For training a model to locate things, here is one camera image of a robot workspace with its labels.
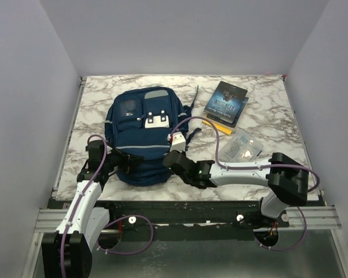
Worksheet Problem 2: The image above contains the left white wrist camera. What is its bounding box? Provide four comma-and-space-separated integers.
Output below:
85, 139, 105, 159

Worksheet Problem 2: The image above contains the clear plastic pencil case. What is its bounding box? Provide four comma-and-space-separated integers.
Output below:
218, 129, 263, 163

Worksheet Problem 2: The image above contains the yellow notebook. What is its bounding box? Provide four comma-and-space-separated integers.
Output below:
202, 117, 234, 136

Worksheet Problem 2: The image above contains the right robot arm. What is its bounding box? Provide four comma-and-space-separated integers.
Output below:
163, 151, 309, 227

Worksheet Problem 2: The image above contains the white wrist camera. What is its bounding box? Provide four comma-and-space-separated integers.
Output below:
168, 131, 186, 152
85, 139, 105, 159

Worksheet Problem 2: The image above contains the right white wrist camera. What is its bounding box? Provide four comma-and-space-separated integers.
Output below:
168, 131, 186, 152

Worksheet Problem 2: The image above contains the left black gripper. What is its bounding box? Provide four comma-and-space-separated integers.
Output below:
104, 146, 143, 173

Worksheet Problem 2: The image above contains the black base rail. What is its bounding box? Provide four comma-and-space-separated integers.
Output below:
94, 200, 292, 242

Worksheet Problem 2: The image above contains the navy blue student backpack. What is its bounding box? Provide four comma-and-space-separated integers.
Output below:
104, 86, 194, 186

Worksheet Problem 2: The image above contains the purple cable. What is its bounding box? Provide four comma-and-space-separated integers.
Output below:
168, 116, 320, 252
59, 134, 155, 278

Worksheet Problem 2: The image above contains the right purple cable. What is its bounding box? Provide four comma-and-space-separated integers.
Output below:
168, 116, 320, 252

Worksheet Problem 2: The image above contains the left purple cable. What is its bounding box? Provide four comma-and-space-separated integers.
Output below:
59, 134, 155, 278

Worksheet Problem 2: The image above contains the dark cover paperback book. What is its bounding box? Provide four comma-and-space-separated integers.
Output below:
204, 81, 248, 123

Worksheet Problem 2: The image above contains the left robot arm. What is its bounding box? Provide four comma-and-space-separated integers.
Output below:
41, 136, 144, 277

